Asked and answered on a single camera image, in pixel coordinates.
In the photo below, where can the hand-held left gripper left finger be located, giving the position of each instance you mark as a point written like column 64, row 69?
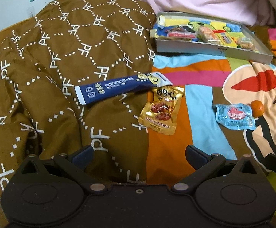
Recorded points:
column 83, row 156

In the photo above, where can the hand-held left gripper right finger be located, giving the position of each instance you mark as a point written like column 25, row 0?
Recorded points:
column 195, row 155

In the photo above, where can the light blue snack packet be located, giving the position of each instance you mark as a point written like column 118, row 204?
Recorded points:
column 235, row 116

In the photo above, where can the gold snack packet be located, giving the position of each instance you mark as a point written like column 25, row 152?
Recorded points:
column 161, row 110

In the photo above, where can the small orange tangerine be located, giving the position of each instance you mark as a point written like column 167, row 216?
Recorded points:
column 257, row 108

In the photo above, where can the dark blue stick packet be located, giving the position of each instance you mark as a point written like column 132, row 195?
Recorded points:
column 118, row 88

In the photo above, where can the grey rectangular tray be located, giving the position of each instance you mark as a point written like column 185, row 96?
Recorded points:
column 199, row 49

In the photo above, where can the yellow snack packet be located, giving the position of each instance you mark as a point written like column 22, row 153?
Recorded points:
column 227, row 39

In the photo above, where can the orange bread packet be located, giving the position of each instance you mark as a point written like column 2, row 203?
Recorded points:
column 208, row 35

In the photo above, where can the red pink snack packet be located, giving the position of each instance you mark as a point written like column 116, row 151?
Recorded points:
column 181, row 33

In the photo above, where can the round cookie packet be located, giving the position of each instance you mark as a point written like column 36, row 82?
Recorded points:
column 246, row 44

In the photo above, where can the colourful printed blanket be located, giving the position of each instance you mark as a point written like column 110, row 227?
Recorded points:
column 199, row 95

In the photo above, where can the brown patterned quilt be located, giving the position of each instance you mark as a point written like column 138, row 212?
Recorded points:
column 57, row 64

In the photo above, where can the colourful printed tray liner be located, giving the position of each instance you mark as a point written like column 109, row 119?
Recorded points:
column 215, row 25

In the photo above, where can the cream snack wrapper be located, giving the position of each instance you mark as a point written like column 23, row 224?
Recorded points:
column 161, row 19

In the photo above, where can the white wall socket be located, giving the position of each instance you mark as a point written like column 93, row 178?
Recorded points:
column 31, row 11

